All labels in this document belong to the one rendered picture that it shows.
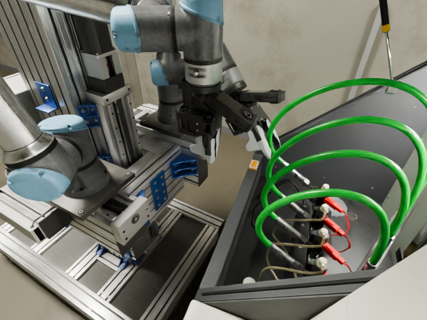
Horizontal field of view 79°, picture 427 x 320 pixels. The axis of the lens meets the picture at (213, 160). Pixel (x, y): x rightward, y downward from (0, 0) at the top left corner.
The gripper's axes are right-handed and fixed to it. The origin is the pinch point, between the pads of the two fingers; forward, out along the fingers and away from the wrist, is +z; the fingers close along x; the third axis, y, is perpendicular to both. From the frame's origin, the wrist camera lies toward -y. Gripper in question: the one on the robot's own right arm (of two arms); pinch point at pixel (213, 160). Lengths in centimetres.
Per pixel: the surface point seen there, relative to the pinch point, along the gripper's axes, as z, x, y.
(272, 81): 52, -193, 12
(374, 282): -5.2, 24.1, -32.1
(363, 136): 10, -43, -41
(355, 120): -14.9, -3.3, -28.2
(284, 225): 11.2, 4.7, -20.0
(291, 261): 13.1, 12.5, -22.9
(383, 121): -15.6, -3.3, -32.8
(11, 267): 122, 8, 139
